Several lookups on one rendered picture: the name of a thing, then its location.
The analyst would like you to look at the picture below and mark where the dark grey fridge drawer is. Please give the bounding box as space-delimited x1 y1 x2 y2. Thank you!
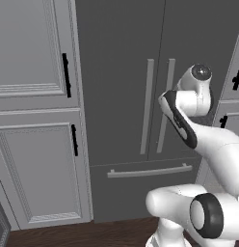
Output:
89 156 202 224

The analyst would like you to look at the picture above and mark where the dark grey cabinet panel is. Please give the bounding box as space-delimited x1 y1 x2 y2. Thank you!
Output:
0 192 12 247

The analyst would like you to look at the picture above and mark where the grey fridge door handle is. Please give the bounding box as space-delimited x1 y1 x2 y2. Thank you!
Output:
139 58 155 155
155 58 176 154

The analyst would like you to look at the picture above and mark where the black cupboard handle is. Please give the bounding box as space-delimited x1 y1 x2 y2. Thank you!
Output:
62 52 72 98
70 123 79 157
231 54 239 92
219 115 228 129

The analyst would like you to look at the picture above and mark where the grey fridge drawer handle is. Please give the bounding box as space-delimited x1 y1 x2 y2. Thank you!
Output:
106 162 194 179

